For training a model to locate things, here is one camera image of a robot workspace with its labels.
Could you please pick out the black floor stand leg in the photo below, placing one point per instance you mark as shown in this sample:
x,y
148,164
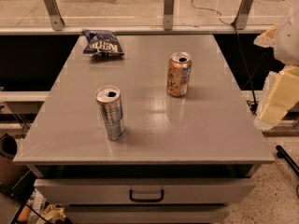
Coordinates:
x,y
282,154

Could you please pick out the blue chip bag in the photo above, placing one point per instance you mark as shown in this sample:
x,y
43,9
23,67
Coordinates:
x,y
102,43

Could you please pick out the black drawer handle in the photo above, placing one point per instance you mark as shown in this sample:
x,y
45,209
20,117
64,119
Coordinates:
x,y
146,197

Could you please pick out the orange soda can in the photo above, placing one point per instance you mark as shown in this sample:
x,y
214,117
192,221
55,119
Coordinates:
x,y
179,70

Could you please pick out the grey lower drawer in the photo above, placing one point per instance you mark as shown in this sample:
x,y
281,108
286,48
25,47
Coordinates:
x,y
147,214

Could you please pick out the silver redbull can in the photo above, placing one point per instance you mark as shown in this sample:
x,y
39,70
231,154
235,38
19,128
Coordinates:
x,y
109,103

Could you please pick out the metal bracket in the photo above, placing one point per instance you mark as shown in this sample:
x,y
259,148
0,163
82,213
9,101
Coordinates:
x,y
242,16
168,14
56,20

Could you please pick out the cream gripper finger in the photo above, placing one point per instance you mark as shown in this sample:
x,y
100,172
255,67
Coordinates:
x,y
280,94
268,38

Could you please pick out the grey drawer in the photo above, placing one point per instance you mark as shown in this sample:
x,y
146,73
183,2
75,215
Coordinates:
x,y
147,214
116,190

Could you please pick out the grey upper drawer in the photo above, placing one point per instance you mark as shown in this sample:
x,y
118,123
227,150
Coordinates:
x,y
116,190

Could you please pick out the yellow snack bag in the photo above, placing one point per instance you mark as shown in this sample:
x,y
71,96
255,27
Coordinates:
x,y
53,214

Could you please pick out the right metal bracket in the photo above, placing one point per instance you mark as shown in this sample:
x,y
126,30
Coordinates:
x,y
242,16

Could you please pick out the middle metal bracket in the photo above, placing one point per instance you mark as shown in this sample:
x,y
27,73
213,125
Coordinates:
x,y
168,14

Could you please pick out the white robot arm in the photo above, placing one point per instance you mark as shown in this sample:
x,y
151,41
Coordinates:
x,y
286,49

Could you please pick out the black round object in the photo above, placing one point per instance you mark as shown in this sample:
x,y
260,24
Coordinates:
x,y
8,146

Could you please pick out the left metal bracket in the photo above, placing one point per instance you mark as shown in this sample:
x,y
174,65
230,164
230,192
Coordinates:
x,y
56,20

